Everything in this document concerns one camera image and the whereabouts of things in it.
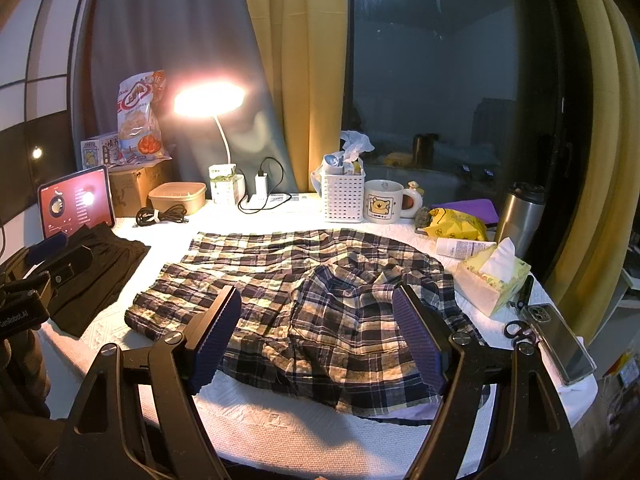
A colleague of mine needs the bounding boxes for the folded black garment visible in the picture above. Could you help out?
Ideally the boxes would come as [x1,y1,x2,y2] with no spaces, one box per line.
[32,223,149,338]

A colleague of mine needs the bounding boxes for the tablet with red screen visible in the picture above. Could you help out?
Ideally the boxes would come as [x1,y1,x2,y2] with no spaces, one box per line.
[37,165,115,238]

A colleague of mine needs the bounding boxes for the smartphone in clear case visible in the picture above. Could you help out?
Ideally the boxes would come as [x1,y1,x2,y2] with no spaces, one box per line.
[520,304,596,386]

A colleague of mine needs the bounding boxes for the black scissors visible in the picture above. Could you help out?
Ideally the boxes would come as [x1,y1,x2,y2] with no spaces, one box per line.
[503,275,537,348]

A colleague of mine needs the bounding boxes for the cardboard box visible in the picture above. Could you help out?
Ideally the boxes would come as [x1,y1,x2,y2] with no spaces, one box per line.
[108,159,175,218]

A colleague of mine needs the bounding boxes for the small illustrated box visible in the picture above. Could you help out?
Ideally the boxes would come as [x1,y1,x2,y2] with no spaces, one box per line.
[80,131,124,169]

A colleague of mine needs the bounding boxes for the brown plastic food container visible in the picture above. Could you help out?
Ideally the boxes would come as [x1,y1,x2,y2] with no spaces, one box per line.
[149,182,206,216]

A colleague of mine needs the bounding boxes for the snack chips bag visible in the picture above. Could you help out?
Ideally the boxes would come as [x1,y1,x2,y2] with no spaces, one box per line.
[116,70,168,160]

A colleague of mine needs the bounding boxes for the white milk carton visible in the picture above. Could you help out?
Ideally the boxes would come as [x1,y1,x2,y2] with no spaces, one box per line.
[208,164,238,207]

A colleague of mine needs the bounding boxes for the steel thermos bottle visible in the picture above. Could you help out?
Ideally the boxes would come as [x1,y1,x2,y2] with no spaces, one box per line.
[496,182,546,259]

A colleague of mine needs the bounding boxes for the yellow snack bag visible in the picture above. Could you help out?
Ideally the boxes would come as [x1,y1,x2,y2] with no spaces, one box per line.
[423,208,488,242]

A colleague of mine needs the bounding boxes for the purple notebook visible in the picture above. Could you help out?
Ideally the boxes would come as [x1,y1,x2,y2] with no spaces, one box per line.
[433,198,499,226]

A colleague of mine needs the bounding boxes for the white power strip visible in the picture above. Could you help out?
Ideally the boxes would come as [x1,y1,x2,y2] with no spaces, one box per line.
[240,193,319,211]

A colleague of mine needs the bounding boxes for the white usb charger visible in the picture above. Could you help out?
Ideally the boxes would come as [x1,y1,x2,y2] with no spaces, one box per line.
[255,172,268,200]

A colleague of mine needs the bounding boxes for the white desk lamp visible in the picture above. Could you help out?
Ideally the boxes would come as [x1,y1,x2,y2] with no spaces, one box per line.
[171,78,248,205]

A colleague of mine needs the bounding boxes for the white bear mug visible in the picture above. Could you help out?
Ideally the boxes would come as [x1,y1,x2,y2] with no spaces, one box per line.
[363,180,423,224]

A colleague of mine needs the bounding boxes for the grey curtain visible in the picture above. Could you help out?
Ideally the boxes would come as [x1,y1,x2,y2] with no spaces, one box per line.
[74,0,297,192]

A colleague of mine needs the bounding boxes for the white perforated basket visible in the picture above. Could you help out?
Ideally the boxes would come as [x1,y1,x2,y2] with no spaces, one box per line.
[321,171,366,223]

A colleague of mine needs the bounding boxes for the yellow curtain left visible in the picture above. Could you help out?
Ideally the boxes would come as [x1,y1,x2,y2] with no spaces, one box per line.
[246,0,348,191]

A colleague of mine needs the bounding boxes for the yellow curtain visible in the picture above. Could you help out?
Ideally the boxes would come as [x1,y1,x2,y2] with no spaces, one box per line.
[246,0,348,191]
[546,0,639,342]

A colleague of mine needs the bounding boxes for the yellow curtain right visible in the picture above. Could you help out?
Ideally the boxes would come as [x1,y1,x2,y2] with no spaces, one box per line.
[546,0,639,342]

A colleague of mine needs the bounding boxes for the coiled black cable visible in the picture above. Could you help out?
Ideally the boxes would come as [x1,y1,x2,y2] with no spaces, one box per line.
[134,204,189,228]

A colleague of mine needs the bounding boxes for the black charger cable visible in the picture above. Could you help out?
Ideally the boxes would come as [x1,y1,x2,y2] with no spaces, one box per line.
[236,155,293,215]

